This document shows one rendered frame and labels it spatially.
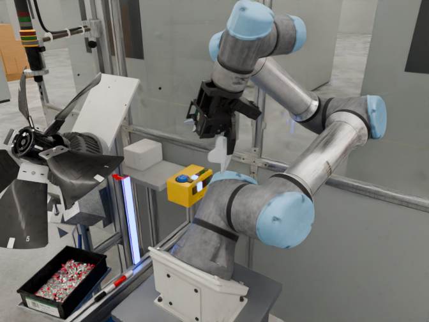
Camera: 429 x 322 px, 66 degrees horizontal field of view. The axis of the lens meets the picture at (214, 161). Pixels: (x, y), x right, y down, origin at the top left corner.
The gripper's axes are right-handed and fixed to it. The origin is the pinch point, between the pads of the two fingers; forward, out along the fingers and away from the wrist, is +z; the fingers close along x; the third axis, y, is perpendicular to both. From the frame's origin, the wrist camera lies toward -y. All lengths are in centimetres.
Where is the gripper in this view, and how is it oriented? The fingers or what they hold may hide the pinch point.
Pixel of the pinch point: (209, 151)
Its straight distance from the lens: 80.9
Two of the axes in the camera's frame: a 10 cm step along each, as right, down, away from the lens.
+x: 4.7, 7.0, -5.3
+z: -2.9, 6.9, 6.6
